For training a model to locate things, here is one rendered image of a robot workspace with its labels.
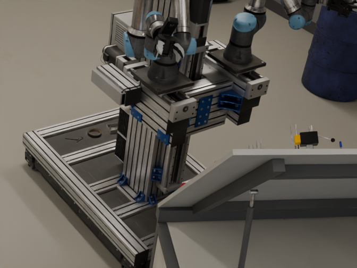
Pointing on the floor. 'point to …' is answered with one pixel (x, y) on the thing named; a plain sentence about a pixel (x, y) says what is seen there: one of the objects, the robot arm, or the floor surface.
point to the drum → (333, 57)
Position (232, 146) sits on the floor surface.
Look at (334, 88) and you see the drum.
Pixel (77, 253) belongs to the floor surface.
